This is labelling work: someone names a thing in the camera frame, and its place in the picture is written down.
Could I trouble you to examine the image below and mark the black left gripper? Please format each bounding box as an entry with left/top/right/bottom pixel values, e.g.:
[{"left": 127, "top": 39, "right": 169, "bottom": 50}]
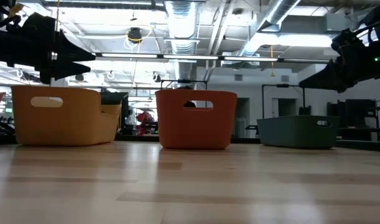
[{"left": 21, "top": 12, "right": 96, "bottom": 85}]

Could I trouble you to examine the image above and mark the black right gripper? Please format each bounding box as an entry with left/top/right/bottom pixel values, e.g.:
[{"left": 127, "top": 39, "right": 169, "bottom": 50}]
[{"left": 299, "top": 28, "right": 369, "bottom": 93}]

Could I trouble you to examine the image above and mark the black equipment rack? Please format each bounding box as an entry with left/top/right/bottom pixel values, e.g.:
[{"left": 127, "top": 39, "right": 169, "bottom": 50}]
[{"left": 326, "top": 98, "right": 380, "bottom": 141}]

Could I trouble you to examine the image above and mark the teal plastic bin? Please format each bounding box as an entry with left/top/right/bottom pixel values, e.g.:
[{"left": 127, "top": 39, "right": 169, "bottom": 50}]
[{"left": 256, "top": 114, "right": 340, "bottom": 149}]

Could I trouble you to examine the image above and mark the yellow plastic bin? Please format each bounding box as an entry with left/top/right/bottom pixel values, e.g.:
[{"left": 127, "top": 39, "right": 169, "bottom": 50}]
[{"left": 11, "top": 85, "right": 122, "bottom": 147}]

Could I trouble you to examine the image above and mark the yellow tag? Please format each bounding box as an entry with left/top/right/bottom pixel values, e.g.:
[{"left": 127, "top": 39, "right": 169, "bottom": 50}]
[{"left": 8, "top": 3, "right": 25, "bottom": 17}]

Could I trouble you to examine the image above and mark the person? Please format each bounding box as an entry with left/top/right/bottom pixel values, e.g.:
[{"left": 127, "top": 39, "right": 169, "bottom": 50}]
[
  {"left": 176, "top": 85, "right": 197, "bottom": 109},
  {"left": 136, "top": 111, "right": 155, "bottom": 135}
]

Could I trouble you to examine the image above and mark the long light bar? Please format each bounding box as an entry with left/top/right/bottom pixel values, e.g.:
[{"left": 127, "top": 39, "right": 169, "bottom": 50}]
[{"left": 93, "top": 49, "right": 333, "bottom": 67}]

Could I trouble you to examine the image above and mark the tall orange plastic bin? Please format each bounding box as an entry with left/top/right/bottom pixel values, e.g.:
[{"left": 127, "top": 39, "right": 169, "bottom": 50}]
[{"left": 154, "top": 89, "right": 238, "bottom": 150}]

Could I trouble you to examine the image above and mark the yellow hanging cable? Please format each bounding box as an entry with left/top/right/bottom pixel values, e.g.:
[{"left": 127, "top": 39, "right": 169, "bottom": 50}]
[{"left": 54, "top": 0, "right": 60, "bottom": 32}]

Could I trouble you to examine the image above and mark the black overhead camera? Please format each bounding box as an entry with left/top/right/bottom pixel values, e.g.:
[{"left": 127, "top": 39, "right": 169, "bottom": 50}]
[{"left": 126, "top": 27, "right": 144, "bottom": 44}]

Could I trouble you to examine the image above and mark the slim silver duct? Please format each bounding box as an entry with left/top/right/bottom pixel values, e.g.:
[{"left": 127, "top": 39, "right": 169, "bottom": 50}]
[{"left": 239, "top": 0, "right": 302, "bottom": 57}]

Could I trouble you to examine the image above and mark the wide silver duct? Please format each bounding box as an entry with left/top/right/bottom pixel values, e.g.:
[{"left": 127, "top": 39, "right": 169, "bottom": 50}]
[{"left": 164, "top": 0, "right": 198, "bottom": 82}]

